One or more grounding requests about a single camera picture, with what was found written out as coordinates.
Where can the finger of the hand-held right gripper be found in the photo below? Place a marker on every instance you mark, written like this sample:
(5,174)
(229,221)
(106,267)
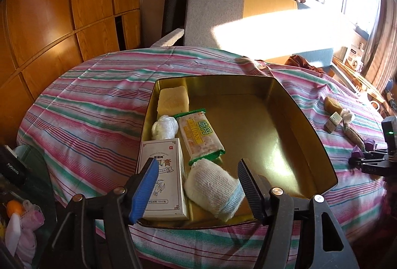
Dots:
(359,161)
(377,151)

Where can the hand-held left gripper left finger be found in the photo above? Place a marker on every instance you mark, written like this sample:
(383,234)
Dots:
(144,191)

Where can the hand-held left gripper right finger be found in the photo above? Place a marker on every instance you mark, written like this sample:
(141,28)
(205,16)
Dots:
(248,185)

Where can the white ointment box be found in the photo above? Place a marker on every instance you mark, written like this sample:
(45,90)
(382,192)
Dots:
(170,194)

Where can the brown stick packet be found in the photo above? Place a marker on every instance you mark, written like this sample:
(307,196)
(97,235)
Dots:
(353,134)

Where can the white knitted glove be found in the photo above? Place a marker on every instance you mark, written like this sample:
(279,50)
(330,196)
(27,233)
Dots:
(211,191)

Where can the white plastic bag ball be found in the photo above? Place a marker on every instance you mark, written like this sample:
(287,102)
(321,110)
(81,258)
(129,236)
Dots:
(347,116)
(164,129)

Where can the small green white box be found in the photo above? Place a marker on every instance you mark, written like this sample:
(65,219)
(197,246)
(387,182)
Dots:
(332,123)

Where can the gold metal tin box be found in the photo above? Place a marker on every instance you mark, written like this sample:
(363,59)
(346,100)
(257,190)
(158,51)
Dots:
(273,132)

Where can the yellow sponge cake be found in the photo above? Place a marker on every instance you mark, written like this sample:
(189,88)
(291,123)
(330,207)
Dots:
(173,99)
(333,105)

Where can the green edged cracker packet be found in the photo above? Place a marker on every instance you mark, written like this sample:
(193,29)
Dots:
(200,135)

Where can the white cup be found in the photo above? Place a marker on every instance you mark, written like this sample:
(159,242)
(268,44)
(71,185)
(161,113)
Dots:
(375,104)

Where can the light wooden bench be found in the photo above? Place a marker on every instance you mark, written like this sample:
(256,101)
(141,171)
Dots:
(356,79)

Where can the white printed carton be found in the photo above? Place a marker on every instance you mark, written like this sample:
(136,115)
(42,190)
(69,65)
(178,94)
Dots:
(353,56)

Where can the striped pink green bedsheet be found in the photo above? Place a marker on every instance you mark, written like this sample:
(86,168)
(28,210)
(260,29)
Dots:
(93,101)

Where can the pink hair roller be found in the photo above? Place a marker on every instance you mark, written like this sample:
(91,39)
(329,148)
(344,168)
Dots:
(32,216)

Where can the brown cloth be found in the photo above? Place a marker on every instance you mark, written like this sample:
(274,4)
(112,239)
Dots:
(301,61)

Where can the pink white cloth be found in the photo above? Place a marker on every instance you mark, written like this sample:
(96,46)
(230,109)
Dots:
(26,245)

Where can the orange fruit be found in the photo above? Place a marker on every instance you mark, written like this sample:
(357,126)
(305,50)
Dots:
(15,207)

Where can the black thermos bottle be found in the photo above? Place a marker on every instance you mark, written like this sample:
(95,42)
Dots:
(12,169)

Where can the white plastic case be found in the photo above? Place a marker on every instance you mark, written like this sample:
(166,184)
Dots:
(12,231)

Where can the grey yellow sofa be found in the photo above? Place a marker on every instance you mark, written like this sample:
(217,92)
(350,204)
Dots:
(214,8)

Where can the black rolled mat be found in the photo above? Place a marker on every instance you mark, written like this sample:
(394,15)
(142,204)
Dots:
(173,5)

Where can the wooden wardrobe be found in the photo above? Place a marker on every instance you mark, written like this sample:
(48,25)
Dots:
(46,8)

